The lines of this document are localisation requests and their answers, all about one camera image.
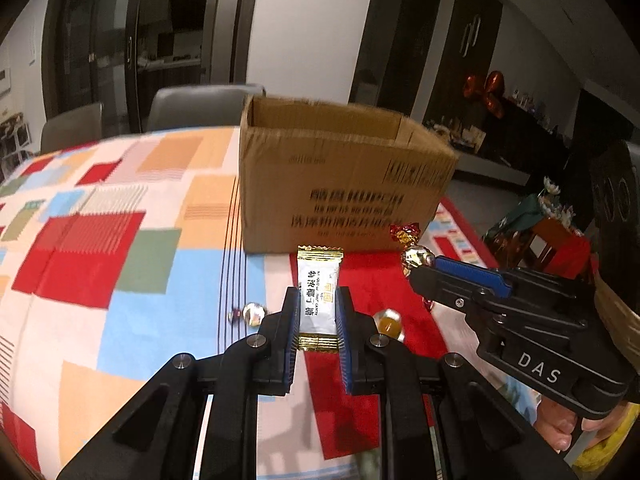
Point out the white low sideboard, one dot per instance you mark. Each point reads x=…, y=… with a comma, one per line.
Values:
x=495, y=165

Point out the tall dark cabinet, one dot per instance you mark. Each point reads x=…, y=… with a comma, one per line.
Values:
x=472, y=45

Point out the wide grey dining chair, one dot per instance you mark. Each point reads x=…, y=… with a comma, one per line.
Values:
x=205, y=105

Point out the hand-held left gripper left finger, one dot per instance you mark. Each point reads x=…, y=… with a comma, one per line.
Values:
x=291, y=345

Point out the person's right hand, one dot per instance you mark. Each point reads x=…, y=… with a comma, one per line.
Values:
x=560, y=425

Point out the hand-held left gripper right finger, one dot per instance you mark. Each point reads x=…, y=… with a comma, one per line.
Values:
x=345, y=345

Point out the dark interior door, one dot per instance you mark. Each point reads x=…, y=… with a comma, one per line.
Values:
x=412, y=55

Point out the silver twist-wrapped candy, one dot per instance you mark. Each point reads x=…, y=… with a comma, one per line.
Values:
x=252, y=312

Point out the brown cardboard box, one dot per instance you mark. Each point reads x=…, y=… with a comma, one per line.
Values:
x=325, y=180

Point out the red wooden chair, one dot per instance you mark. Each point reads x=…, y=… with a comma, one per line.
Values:
x=555, y=247

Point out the green cloth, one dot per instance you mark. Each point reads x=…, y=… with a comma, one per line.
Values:
x=517, y=212

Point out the amber round wrapped candy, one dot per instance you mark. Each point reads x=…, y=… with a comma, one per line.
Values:
x=389, y=324

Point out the small cluttered shelf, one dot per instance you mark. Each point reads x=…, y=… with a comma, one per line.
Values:
x=12, y=145

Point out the red gold twist-wrapped candy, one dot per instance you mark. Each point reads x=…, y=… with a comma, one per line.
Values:
x=417, y=257

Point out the dark sliding glass door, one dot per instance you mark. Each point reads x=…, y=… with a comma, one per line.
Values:
x=150, y=35

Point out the white flower ornament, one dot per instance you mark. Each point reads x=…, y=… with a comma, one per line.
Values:
x=552, y=197

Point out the colourful patchwork tablecloth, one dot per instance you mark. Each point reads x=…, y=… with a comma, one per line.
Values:
x=150, y=310

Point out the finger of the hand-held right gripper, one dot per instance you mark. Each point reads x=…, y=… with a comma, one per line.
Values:
x=445, y=290
x=475, y=275

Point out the red foil balloons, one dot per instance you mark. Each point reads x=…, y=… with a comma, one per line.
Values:
x=487, y=92

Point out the white gold-edged candy packet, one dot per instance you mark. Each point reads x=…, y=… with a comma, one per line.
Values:
x=317, y=300

